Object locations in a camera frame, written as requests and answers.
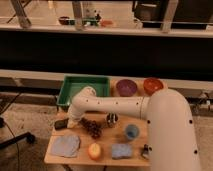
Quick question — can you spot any black chair base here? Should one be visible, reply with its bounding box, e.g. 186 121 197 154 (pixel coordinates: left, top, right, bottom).
0 117 36 150

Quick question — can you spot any yellow orange fruit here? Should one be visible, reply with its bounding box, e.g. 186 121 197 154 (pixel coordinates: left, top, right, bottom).
88 143 101 160

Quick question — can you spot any small metal clip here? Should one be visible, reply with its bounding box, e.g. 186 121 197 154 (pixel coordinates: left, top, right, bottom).
106 113 118 127

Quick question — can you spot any grey-blue cloth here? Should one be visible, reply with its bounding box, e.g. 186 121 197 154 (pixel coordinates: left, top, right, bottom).
50 135 80 158

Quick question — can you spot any red-orange bowl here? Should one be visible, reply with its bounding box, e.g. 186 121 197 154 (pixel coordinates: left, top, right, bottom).
143 78 164 95

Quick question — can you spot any blue sponge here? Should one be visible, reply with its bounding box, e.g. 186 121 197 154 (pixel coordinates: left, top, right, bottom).
111 144 132 159

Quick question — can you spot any black rectangular eraser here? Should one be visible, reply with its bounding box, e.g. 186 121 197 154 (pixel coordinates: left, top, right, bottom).
54 119 68 130

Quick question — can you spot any purple bowl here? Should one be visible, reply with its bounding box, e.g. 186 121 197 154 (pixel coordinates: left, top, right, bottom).
116 79 138 97

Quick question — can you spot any blue plastic cup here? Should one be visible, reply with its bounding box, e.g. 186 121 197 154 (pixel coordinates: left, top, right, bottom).
125 124 140 140

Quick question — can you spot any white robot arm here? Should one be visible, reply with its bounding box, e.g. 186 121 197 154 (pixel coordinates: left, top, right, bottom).
68 87 201 171

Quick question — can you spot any green plastic tray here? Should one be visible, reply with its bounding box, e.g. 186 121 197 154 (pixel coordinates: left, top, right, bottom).
57 76 110 107

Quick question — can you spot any bunch of dark grapes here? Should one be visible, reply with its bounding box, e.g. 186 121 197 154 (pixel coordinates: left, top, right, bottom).
80 118 102 139

